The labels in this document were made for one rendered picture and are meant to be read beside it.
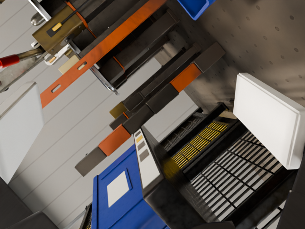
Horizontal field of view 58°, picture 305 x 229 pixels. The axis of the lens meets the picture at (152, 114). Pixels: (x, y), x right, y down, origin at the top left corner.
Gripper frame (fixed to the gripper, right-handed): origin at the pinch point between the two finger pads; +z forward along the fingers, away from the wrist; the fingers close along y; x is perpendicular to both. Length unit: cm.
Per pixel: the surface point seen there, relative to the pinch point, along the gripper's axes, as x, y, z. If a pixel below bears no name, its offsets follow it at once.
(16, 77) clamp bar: -12, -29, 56
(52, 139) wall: -117, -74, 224
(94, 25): -2, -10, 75
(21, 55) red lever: -6, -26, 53
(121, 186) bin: -25.0, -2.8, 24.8
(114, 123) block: -31, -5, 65
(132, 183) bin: -23.3, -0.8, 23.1
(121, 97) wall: -82, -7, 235
